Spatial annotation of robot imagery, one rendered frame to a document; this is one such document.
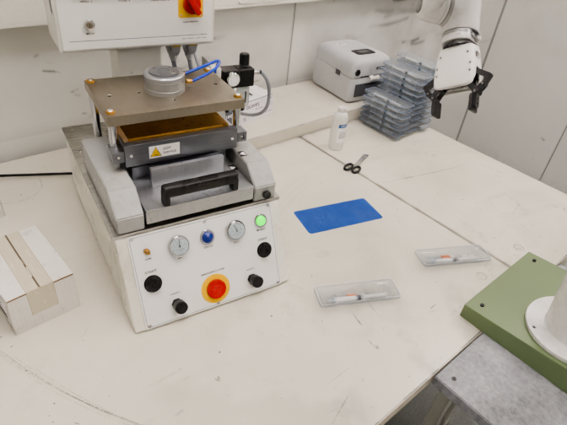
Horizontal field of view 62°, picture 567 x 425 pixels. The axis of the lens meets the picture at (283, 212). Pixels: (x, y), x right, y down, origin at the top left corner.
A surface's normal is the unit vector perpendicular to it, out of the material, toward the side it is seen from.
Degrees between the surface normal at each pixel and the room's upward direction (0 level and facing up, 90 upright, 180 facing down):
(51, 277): 2
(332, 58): 86
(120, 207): 40
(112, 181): 0
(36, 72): 90
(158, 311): 65
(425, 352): 0
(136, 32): 90
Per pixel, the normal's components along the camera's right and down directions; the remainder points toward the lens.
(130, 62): 0.51, 0.55
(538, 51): -0.76, 0.32
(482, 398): 0.11, -0.80
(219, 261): 0.50, 0.16
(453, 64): -0.72, -0.12
